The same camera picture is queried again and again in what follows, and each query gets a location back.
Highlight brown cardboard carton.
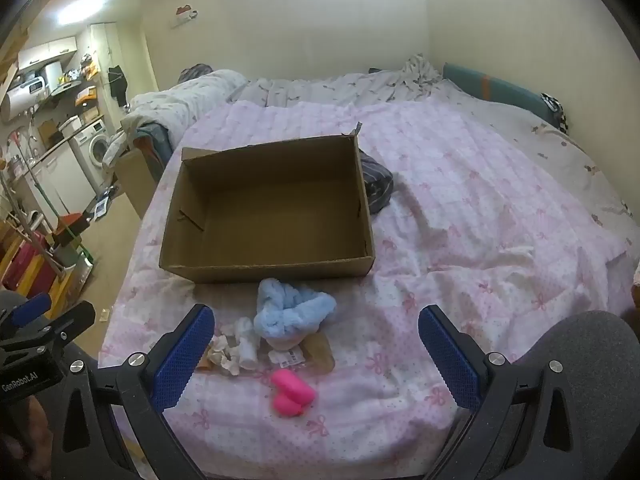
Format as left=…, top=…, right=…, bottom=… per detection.
left=114, top=147, right=162, bottom=219

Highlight light blue fluffy cloth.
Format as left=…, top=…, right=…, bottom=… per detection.
left=253, top=277, right=338, bottom=348

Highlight cardboard box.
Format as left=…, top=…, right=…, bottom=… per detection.
left=159, top=127, right=377, bottom=285

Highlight wall hook with red decoration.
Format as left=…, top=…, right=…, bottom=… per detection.
left=170, top=4, right=200, bottom=28

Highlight white kitchen counter cabinet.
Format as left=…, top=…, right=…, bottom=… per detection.
left=20, top=140, right=96, bottom=221

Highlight pink socks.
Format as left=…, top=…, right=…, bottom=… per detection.
left=271, top=369, right=317, bottom=417

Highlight black hanging garment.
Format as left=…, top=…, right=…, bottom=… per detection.
left=107, top=65, right=132, bottom=109

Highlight red storage bin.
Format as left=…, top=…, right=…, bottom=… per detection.
left=2, top=242, right=56, bottom=291

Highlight dark striped cloth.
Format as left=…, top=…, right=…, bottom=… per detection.
left=360, top=152, right=396, bottom=216

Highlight white washing machine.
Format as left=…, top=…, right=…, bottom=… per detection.
left=70, top=120, right=114, bottom=196

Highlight black and white patterned cloth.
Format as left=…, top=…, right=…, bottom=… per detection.
left=540, top=92, right=571, bottom=135

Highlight pink bow print blanket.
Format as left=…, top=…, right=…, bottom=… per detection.
left=100, top=99, right=631, bottom=480

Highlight white socks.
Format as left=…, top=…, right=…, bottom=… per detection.
left=221, top=316, right=262, bottom=370

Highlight teal pillow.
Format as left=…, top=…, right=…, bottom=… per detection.
left=442, top=62, right=556, bottom=123

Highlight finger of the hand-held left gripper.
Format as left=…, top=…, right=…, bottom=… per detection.
left=17, top=301, right=97, bottom=350
left=0, top=292, right=54, bottom=335

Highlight tan cloth item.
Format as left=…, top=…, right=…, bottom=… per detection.
left=302, top=334, right=337, bottom=375

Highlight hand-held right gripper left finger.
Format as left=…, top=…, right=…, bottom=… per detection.
left=55, top=304, right=216, bottom=480

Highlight white wall cabinets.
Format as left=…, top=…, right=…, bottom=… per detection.
left=17, top=35, right=79, bottom=69

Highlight green handled broom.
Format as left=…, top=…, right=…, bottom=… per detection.
left=20, top=160, right=96, bottom=263

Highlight person's left leg grey pants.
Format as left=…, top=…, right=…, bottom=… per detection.
left=0, top=290, right=103, bottom=376

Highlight yellow wooden rack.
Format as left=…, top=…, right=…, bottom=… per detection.
left=0, top=212, right=76, bottom=306

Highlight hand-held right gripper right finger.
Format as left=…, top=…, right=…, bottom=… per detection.
left=419, top=304, right=590, bottom=480

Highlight beige lace scrunchie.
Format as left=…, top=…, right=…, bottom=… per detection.
left=200, top=334, right=242, bottom=377

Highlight white water heater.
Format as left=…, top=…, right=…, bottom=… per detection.
left=0, top=79, right=51, bottom=123

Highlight grey floral duvet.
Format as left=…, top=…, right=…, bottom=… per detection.
left=120, top=69, right=251, bottom=146

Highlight ceiling light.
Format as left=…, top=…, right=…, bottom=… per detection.
left=52, top=0, right=106, bottom=26

